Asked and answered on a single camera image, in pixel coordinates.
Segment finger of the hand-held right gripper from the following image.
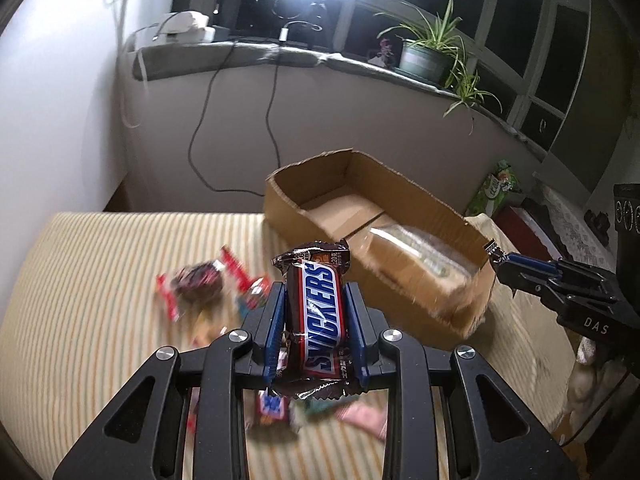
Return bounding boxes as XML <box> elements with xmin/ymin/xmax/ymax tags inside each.
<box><xmin>482</xmin><ymin>241</ymin><xmax>618</xmax><ymax>286</ymax></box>
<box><xmin>492</xmin><ymin>264</ymin><xmax>621</xmax><ymax>311</ymax></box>

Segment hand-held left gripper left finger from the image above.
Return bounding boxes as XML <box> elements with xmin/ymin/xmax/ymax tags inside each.
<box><xmin>52</xmin><ymin>282</ymin><xmax>288</xmax><ymax>480</ymax></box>

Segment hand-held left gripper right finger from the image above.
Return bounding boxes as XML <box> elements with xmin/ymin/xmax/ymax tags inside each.
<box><xmin>345</xmin><ymin>282</ymin><xmax>581</xmax><ymax>480</ymax></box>

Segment brown chocolate bar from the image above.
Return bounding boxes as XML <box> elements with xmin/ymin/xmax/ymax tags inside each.
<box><xmin>271</xmin><ymin>240</ymin><xmax>368</xmax><ymax>401</ymax></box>

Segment red clear dried fruit packet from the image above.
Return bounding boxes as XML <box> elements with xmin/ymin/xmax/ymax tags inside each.
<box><xmin>156</xmin><ymin>245</ymin><xmax>253</xmax><ymax>322</ymax></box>

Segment cardboard box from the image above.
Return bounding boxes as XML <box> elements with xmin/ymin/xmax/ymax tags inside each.
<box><xmin>263</xmin><ymin>148</ymin><xmax>498</xmax><ymax>348</ymax></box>

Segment dark red box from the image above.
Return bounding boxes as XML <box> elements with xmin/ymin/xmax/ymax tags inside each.
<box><xmin>492</xmin><ymin>205</ymin><xmax>561</xmax><ymax>261</ymax></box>

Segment small colourful snack packet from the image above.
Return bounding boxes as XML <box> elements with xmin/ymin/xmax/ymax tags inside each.
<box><xmin>235</xmin><ymin>275</ymin><xmax>273</xmax><ymax>321</ymax></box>

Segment white lace cloth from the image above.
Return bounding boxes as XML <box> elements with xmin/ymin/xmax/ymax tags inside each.
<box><xmin>532</xmin><ymin>180</ymin><xmax>618</xmax><ymax>271</ymax></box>

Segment small dark object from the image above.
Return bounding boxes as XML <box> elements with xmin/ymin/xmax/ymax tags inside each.
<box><xmin>585</xmin><ymin>207</ymin><xmax>615</xmax><ymax>247</ymax></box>

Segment blue red snack packet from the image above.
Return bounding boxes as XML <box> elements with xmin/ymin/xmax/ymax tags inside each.
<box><xmin>252</xmin><ymin>390</ymin><xmax>297</xmax><ymax>432</ymax></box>

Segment pink snack packet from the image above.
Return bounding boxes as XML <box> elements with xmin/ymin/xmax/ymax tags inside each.
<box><xmin>335</xmin><ymin>402</ymin><xmax>388</xmax><ymax>441</ymax></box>

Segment green snack bag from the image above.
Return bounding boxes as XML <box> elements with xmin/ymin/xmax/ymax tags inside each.
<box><xmin>465</xmin><ymin>160</ymin><xmax>523</xmax><ymax>218</ymax></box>

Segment clear wrapped biscuit packet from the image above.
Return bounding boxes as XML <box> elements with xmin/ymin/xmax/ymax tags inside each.
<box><xmin>367</xmin><ymin>224</ymin><xmax>476</xmax><ymax>293</ymax></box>

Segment striped bed sheet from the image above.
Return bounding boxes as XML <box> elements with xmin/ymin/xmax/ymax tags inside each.
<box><xmin>0</xmin><ymin>212</ymin><xmax>576</xmax><ymax>480</ymax></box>

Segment potted spider plant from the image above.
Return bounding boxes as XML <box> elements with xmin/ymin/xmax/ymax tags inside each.
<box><xmin>375</xmin><ymin>0</ymin><xmax>503</xmax><ymax>136</ymax></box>

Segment white framed window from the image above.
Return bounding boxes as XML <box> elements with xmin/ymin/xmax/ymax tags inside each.
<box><xmin>170</xmin><ymin>0</ymin><xmax>601</xmax><ymax>161</ymax></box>

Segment grey window sill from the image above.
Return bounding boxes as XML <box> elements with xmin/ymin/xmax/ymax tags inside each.
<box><xmin>132</xmin><ymin>40</ymin><xmax>546</xmax><ymax>161</ymax></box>

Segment white device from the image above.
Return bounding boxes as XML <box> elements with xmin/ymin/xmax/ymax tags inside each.
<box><xmin>134</xmin><ymin>10</ymin><xmax>216</xmax><ymax>53</ymax></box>

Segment black cable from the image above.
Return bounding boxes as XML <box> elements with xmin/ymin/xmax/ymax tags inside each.
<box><xmin>187</xmin><ymin>40</ymin><xmax>286</xmax><ymax>195</ymax></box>

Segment white cable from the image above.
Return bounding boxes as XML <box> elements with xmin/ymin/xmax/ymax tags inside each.
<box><xmin>102</xmin><ymin>0</ymin><xmax>151</xmax><ymax>131</ymax></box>

